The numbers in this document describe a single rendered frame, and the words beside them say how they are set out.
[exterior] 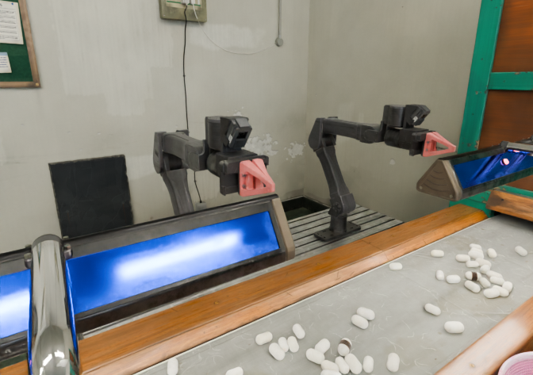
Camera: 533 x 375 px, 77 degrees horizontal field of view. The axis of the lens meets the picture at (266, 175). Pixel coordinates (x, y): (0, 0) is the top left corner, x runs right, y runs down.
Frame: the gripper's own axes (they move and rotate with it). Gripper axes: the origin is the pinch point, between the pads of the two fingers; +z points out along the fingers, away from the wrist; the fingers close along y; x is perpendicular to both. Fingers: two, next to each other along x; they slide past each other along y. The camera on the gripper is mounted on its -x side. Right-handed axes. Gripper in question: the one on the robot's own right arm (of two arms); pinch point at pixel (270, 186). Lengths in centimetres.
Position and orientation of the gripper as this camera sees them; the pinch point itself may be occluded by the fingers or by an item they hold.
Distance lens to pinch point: 58.0
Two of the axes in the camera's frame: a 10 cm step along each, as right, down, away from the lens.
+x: -0.1, 9.6, 2.9
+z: 5.7, 2.5, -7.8
